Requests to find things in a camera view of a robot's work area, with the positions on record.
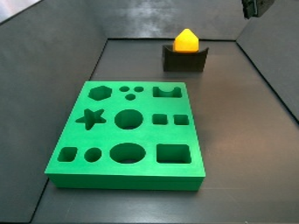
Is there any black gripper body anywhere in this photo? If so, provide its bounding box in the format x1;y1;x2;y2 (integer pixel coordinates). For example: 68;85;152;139
241;0;275;19

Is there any green shape sorter board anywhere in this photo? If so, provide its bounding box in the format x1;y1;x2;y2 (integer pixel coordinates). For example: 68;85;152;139
44;81;205;191

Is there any black curved fixture block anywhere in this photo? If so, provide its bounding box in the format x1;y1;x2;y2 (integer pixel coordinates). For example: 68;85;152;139
162;45;209;73

